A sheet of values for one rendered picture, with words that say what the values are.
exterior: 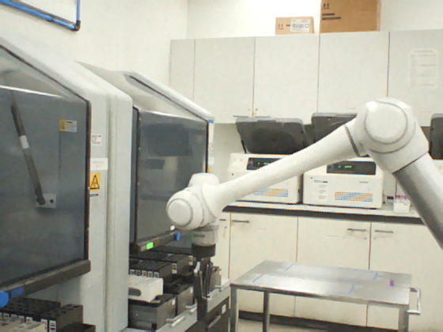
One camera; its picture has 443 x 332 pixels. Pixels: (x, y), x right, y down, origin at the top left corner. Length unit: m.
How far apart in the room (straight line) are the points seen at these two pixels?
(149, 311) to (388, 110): 0.92
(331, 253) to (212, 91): 1.61
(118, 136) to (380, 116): 0.73
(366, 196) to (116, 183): 2.53
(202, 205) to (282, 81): 2.89
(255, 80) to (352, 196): 1.21
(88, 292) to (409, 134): 0.90
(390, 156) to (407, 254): 2.57
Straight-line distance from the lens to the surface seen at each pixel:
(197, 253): 1.60
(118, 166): 1.55
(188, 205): 1.37
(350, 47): 4.18
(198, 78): 4.43
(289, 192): 3.88
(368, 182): 3.81
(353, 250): 3.85
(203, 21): 4.88
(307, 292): 1.84
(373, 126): 1.27
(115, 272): 1.59
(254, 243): 3.99
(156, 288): 1.72
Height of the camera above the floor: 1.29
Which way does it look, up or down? 2 degrees down
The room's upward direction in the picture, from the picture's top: 2 degrees clockwise
